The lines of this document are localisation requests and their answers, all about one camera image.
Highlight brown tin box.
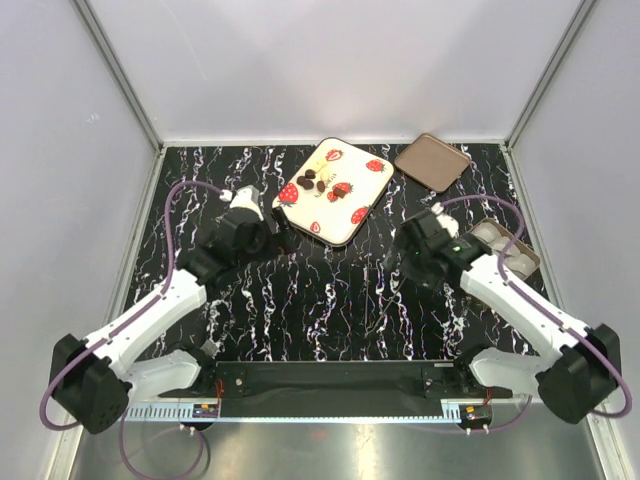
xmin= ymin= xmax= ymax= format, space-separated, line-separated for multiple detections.
xmin=471 ymin=218 xmax=540 ymax=280

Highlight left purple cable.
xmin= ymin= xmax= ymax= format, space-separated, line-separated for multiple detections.
xmin=39 ymin=182 xmax=236 ymax=475

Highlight white cable duct left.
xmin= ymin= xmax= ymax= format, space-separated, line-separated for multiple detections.
xmin=125 ymin=402 xmax=219 ymax=423

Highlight brown tin lid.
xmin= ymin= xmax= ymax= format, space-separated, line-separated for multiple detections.
xmin=394 ymin=134 xmax=471 ymax=193

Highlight black metal tongs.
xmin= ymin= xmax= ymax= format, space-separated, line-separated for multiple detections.
xmin=365 ymin=253 xmax=406 ymax=338

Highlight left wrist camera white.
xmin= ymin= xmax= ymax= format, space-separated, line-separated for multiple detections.
xmin=219 ymin=185 xmax=264 ymax=220

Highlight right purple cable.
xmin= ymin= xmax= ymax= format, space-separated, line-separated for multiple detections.
xmin=429 ymin=194 xmax=632 ymax=434

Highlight strawberry pattern white tray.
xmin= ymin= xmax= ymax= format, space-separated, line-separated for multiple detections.
xmin=272 ymin=138 xmax=394 ymax=247

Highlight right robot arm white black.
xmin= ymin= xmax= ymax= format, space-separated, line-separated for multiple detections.
xmin=389 ymin=209 xmax=621 ymax=424

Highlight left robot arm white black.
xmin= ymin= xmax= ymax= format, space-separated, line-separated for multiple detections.
xmin=45 ymin=196 xmax=298 ymax=434

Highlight purple cable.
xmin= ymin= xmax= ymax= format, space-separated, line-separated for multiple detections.
xmin=429 ymin=194 xmax=632 ymax=434
xmin=39 ymin=182 xmax=236 ymax=475

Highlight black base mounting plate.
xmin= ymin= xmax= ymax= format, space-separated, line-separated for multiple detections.
xmin=160 ymin=360 xmax=512 ymax=400

